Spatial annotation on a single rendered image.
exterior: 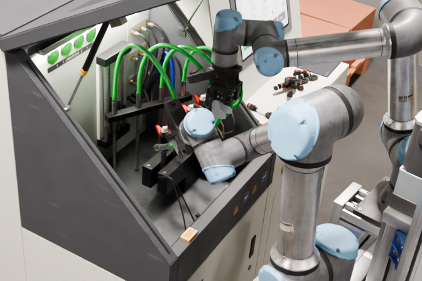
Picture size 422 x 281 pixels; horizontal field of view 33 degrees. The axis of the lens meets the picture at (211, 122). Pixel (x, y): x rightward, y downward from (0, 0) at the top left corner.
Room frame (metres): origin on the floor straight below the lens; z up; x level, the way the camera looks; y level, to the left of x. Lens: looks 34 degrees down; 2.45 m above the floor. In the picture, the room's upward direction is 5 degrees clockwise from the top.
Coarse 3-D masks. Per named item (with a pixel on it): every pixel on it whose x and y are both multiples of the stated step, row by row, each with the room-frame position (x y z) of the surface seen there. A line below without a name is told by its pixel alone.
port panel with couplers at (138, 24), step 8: (136, 16) 2.24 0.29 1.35; (144, 16) 2.28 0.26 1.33; (128, 24) 2.20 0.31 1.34; (136, 24) 2.24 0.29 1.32; (144, 24) 2.28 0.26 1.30; (152, 24) 2.28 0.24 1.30; (128, 32) 2.20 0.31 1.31; (136, 32) 2.20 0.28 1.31; (144, 32) 2.29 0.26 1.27; (128, 40) 2.20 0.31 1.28; (136, 40) 2.24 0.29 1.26; (136, 48) 2.24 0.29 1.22; (128, 56) 2.20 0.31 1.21; (136, 56) 2.24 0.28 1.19; (128, 64) 2.20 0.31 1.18; (136, 64) 2.24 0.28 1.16; (128, 72) 2.20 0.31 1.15; (136, 72) 2.24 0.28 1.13; (144, 72) 2.29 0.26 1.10; (128, 80) 2.20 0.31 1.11; (136, 80) 2.25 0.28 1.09; (128, 88) 2.20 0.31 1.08; (136, 88) 2.25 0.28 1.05
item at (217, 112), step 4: (216, 100) 1.79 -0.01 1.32; (212, 104) 1.79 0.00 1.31; (216, 104) 1.78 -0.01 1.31; (212, 108) 1.79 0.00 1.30; (216, 108) 1.79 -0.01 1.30; (212, 112) 1.79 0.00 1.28; (216, 112) 1.79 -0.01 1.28; (220, 112) 1.78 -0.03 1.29; (216, 116) 1.79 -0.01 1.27; (220, 116) 1.78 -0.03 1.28; (224, 116) 1.77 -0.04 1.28
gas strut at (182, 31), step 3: (201, 0) 2.22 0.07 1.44; (201, 3) 2.23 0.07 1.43; (198, 6) 2.23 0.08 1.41; (195, 9) 2.23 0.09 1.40; (195, 12) 2.23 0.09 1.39; (192, 15) 2.23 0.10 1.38; (189, 21) 2.24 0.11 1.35; (186, 24) 2.24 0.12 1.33; (186, 27) 2.24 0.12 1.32; (180, 30) 2.25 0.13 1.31; (183, 30) 2.24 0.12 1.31; (186, 30) 2.25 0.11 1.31; (180, 33) 2.25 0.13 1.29; (183, 33) 2.24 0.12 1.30; (183, 36) 2.24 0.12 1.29
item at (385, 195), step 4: (388, 184) 1.73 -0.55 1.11; (384, 188) 1.75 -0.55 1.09; (388, 188) 1.72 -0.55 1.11; (392, 188) 1.70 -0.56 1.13; (384, 192) 1.73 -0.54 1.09; (388, 192) 1.72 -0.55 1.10; (392, 192) 1.70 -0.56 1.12; (380, 196) 1.73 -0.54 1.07; (384, 196) 1.72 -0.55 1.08; (388, 196) 1.70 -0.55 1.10; (380, 200) 1.72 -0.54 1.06; (384, 200) 1.72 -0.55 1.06; (388, 200) 1.69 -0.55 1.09; (380, 204) 1.71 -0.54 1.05; (384, 204) 1.70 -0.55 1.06; (388, 204) 1.69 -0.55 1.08; (380, 208) 1.70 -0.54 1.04; (384, 208) 1.69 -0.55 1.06
